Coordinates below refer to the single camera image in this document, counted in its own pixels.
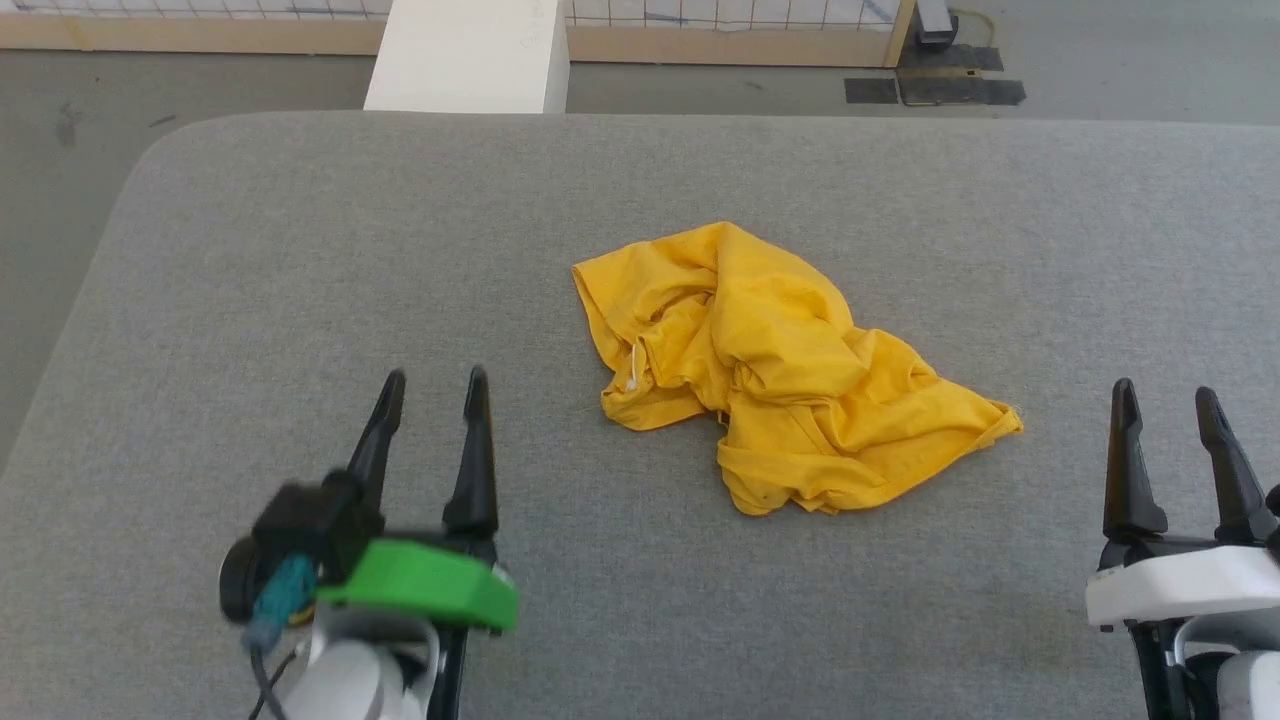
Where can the grey fabric sofa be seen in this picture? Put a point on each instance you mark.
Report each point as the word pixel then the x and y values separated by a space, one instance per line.
pixel 250 300

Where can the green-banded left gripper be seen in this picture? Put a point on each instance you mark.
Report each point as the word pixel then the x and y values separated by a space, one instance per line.
pixel 430 585

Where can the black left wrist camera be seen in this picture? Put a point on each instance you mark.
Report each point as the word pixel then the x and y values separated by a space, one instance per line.
pixel 305 530

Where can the wood-framed grid screen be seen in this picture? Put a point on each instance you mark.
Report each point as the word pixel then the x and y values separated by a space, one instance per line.
pixel 200 35

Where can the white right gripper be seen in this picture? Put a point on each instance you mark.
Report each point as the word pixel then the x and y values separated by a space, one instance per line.
pixel 1180 585

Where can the white square pillar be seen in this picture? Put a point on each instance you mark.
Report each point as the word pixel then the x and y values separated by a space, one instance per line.
pixel 465 55

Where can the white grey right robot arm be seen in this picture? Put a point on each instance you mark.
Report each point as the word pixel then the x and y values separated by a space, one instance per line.
pixel 1250 695

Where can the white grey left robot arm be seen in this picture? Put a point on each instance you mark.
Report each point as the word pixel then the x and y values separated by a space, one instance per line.
pixel 350 680

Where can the yellow garment with white print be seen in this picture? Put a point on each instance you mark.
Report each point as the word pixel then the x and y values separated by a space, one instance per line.
pixel 780 360

